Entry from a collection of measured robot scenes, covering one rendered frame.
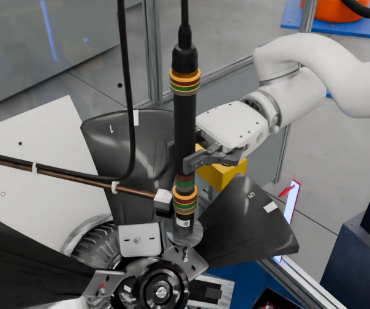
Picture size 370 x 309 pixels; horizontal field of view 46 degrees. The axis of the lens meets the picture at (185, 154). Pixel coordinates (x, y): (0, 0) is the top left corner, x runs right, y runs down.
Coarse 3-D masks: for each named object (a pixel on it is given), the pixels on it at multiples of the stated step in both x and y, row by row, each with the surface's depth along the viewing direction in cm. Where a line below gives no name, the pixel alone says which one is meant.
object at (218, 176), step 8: (240, 160) 130; (200, 168) 135; (208, 168) 131; (216, 168) 127; (224, 168) 127; (232, 168) 128; (240, 168) 130; (200, 176) 137; (208, 176) 133; (216, 176) 129; (224, 176) 127; (232, 176) 130; (216, 184) 131; (224, 184) 129
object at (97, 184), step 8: (0, 160) 87; (16, 168) 86; (24, 168) 85; (56, 176) 84; (64, 176) 84; (72, 176) 83; (88, 184) 83; (96, 184) 82; (104, 184) 82; (120, 192) 82; (128, 192) 81; (136, 192) 81; (144, 192) 80; (152, 192) 80
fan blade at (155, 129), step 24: (96, 120) 89; (120, 120) 88; (144, 120) 88; (168, 120) 88; (96, 144) 89; (120, 144) 88; (144, 144) 87; (96, 168) 89; (120, 168) 88; (144, 168) 87; (168, 168) 86; (120, 216) 88; (144, 216) 86
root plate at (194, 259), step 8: (168, 248) 93; (192, 248) 93; (168, 256) 92; (176, 256) 92; (192, 256) 92; (200, 256) 92; (184, 264) 91; (192, 264) 91; (200, 264) 91; (192, 272) 89; (200, 272) 89
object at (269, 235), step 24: (240, 192) 103; (264, 192) 103; (216, 216) 98; (240, 216) 99; (264, 216) 100; (216, 240) 94; (240, 240) 95; (264, 240) 96; (288, 240) 98; (216, 264) 90
